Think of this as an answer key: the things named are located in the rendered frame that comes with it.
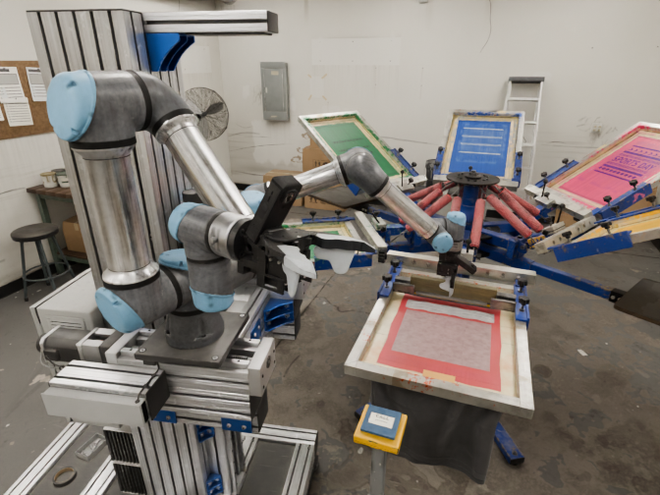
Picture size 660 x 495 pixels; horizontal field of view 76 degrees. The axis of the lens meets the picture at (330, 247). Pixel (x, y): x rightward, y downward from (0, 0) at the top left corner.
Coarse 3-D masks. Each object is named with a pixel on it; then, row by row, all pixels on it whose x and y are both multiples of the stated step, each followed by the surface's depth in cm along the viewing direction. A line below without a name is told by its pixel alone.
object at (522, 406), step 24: (504, 288) 190; (360, 336) 157; (360, 360) 148; (528, 360) 144; (408, 384) 136; (432, 384) 133; (456, 384) 133; (528, 384) 133; (504, 408) 127; (528, 408) 124
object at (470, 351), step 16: (464, 304) 184; (448, 320) 172; (464, 320) 172; (480, 320) 172; (496, 320) 172; (448, 336) 162; (464, 336) 162; (480, 336) 162; (496, 336) 163; (448, 352) 154; (464, 352) 154; (480, 352) 154; (496, 352) 154; (448, 368) 145; (464, 368) 145; (480, 368) 145; (496, 368) 145; (480, 384) 138; (496, 384) 138
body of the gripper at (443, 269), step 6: (444, 252) 176; (450, 252) 173; (456, 252) 173; (444, 258) 177; (450, 258) 176; (438, 264) 177; (444, 264) 176; (450, 264) 176; (456, 264) 176; (438, 270) 179; (444, 270) 177; (450, 270) 176; (456, 270) 175; (444, 276) 178; (450, 276) 178
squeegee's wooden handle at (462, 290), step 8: (416, 280) 185; (424, 280) 184; (432, 280) 183; (440, 280) 182; (416, 288) 186; (424, 288) 185; (432, 288) 184; (440, 288) 183; (456, 288) 180; (464, 288) 179; (472, 288) 177; (480, 288) 176; (488, 288) 176; (496, 288) 176; (456, 296) 181; (464, 296) 180; (472, 296) 179; (480, 296) 177; (488, 296) 176; (488, 304) 178
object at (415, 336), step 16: (400, 304) 184; (448, 304) 184; (400, 320) 172; (416, 320) 172; (432, 320) 172; (400, 336) 162; (416, 336) 162; (432, 336) 162; (384, 352) 154; (400, 352) 154; (416, 352) 154; (432, 352) 154; (416, 368) 145; (432, 368) 145
